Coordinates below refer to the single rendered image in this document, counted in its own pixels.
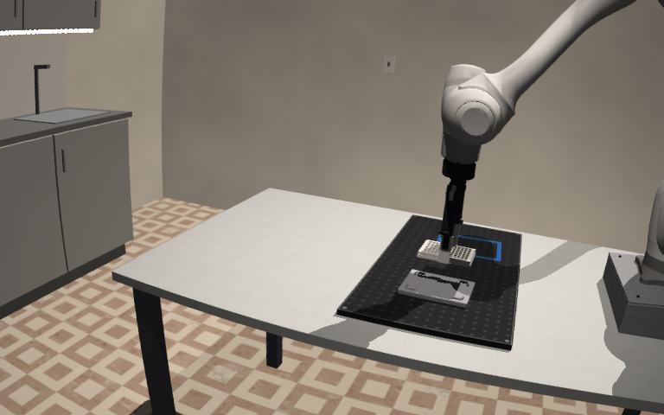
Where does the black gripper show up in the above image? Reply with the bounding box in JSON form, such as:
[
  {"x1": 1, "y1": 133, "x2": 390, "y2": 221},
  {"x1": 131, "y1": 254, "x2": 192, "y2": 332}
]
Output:
[{"x1": 437, "y1": 158, "x2": 476, "y2": 264}]

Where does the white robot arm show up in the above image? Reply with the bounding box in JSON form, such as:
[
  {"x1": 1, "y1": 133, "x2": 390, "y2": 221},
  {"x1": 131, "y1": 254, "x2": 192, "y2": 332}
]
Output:
[{"x1": 441, "y1": 0, "x2": 664, "y2": 286}]

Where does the blue tape outline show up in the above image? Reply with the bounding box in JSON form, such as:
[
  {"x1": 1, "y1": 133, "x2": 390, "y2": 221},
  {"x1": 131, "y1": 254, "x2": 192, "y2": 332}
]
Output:
[{"x1": 437, "y1": 234, "x2": 501, "y2": 261}]

